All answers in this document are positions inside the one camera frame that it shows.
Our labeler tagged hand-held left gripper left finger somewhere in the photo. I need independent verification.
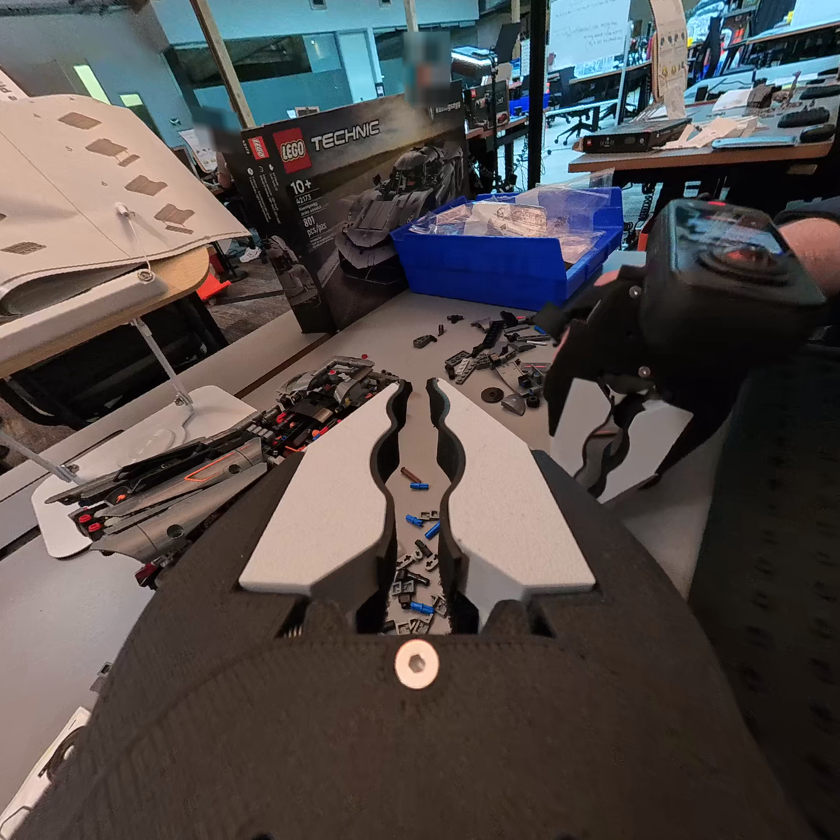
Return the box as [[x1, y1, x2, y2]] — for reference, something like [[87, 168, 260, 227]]
[[238, 381, 413, 634]]

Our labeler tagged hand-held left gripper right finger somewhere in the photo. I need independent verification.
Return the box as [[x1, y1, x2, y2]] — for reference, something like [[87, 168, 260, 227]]
[[425, 377, 597, 634]]

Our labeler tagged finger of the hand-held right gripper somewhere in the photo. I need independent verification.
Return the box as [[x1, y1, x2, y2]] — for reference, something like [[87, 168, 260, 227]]
[[577, 397, 694, 506], [556, 378, 616, 475]]

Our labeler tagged pile of dark lego pieces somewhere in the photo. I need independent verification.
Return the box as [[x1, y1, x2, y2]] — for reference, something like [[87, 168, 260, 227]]
[[412, 311, 565, 416]]

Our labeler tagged group of small lego connectors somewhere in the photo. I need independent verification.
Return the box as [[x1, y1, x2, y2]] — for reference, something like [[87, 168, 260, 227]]
[[384, 482, 460, 634]]

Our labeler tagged grey lego car model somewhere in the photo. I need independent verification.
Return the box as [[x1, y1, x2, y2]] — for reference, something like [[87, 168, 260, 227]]
[[46, 356, 401, 588]]

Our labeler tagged black lego set box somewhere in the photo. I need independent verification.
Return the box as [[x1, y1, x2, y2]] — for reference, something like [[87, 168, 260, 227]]
[[239, 92, 473, 334]]

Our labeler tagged person's right hand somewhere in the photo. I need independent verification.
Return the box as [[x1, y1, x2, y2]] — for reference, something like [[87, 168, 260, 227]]
[[780, 217, 840, 299]]

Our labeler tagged wooden office desk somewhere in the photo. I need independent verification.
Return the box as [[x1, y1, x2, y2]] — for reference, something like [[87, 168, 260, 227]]
[[567, 62, 840, 198]]

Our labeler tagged white metal book stand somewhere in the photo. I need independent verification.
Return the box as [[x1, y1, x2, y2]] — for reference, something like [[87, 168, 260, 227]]
[[0, 246, 257, 559]]

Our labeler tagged blue plastic bin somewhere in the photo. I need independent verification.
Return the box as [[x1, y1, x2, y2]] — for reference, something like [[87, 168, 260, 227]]
[[392, 185, 624, 312]]

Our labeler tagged black perforated panel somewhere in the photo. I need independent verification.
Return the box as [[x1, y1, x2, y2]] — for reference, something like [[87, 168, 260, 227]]
[[689, 341, 840, 840]]

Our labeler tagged black flat case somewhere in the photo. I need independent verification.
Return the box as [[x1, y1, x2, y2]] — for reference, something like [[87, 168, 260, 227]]
[[581, 118, 691, 154]]

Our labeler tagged heap of clear plastic bags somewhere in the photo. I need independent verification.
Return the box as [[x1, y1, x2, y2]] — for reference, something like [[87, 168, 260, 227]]
[[420, 167, 618, 263]]

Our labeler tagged hanging paper strip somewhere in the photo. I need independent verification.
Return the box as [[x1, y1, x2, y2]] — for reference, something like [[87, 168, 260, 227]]
[[648, 0, 689, 120]]

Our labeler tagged black floor lamp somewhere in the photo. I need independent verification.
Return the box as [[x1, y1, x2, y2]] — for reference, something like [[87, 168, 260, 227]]
[[528, 0, 550, 191]]

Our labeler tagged whiteboard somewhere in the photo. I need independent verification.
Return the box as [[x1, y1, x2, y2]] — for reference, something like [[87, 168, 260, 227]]
[[548, 0, 632, 73]]

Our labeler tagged white printed sheet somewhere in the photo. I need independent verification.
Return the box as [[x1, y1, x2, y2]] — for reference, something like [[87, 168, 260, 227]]
[[0, 705, 93, 840]]

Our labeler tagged open instruction booklet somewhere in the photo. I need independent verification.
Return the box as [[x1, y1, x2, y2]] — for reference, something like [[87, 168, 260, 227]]
[[0, 92, 250, 316]]

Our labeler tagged wooden post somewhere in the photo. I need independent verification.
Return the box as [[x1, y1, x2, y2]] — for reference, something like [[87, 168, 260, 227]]
[[190, 0, 256, 129]]

